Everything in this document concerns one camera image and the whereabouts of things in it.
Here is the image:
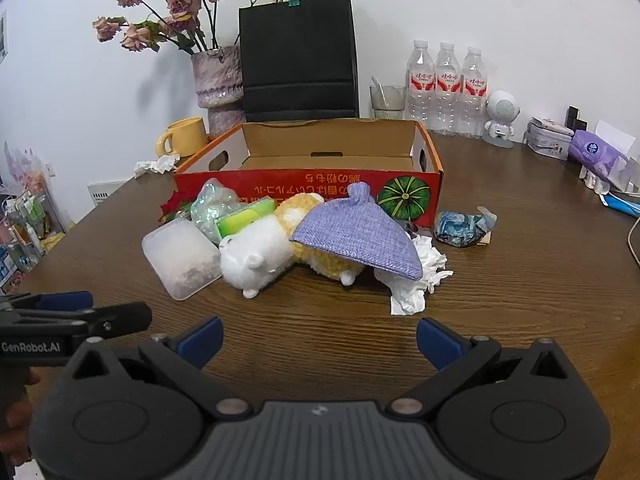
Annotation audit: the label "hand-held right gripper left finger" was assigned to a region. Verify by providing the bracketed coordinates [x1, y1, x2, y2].
[72, 316, 253, 421]

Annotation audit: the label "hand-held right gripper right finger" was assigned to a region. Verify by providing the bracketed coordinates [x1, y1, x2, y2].
[390, 316, 568, 421]

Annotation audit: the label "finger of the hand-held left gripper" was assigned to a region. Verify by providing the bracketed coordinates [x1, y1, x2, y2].
[14, 302, 153, 343]
[15, 291, 94, 314]

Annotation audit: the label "plastic wrap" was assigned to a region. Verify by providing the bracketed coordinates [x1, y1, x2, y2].
[374, 225, 454, 317]

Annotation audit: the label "translucent plastic container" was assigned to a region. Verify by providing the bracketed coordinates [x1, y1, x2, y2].
[141, 220, 222, 302]

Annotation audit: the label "white yellow plush toy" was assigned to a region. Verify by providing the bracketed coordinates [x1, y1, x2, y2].
[219, 192, 366, 300]

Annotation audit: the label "iridescent plastic bag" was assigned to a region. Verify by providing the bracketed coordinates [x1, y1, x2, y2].
[190, 178, 241, 243]

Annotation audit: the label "green white packet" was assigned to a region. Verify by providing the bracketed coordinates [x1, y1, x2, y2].
[215, 199, 276, 241]

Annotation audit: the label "purple knitted pouch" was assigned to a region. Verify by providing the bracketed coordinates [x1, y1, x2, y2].
[290, 182, 423, 281]

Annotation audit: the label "orange cardboard box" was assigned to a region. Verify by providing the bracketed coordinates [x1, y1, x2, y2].
[172, 118, 444, 223]

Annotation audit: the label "person's left hand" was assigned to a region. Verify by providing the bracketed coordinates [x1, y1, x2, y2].
[0, 369, 35, 467]

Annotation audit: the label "rack of small bottles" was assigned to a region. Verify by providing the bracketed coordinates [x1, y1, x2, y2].
[0, 142, 68, 291]

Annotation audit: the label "blue crinkled wrapper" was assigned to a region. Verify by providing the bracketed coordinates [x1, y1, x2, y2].
[432, 206, 498, 248]

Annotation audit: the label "red crinkled wrapper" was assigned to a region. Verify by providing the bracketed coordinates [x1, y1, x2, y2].
[160, 191, 198, 223]

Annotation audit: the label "small crumpled white tissue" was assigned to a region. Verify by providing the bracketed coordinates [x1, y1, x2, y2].
[134, 154, 181, 178]

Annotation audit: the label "yellow mug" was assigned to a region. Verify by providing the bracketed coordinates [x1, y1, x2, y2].
[155, 116, 209, 158]

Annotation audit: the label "printed tin box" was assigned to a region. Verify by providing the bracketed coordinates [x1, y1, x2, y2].
[524, 116, 575, 161]

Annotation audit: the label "white robot figure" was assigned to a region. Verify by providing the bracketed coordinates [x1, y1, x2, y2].
[482, 90, 521, 149]

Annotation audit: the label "clear glass cup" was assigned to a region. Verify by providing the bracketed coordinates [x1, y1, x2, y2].
[370, 84, 407, 121]

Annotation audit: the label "purple tissue pack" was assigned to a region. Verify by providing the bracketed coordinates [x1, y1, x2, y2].
[568, 120, 636, 183]

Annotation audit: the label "clear water bottle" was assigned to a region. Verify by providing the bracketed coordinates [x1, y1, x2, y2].
[434, 42, 462, 136]
[460, 46, 488, 138]
[406, 40, 436, 133]

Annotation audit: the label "purple mottled vase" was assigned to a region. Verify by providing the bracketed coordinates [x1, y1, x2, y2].
[191, 45, 244, 136]

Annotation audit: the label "spoon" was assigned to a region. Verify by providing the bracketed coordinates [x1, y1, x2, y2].
[371, 76, 391, 108]

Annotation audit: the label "black paper bag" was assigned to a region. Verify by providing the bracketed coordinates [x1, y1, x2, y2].
[238, 0, 361, 123]

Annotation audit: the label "dried pink roses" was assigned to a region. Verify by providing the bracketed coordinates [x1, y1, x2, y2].
[92, 0, 233, 56]

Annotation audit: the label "white cable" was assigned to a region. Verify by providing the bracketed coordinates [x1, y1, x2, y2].
[622, 215, 640, 262]

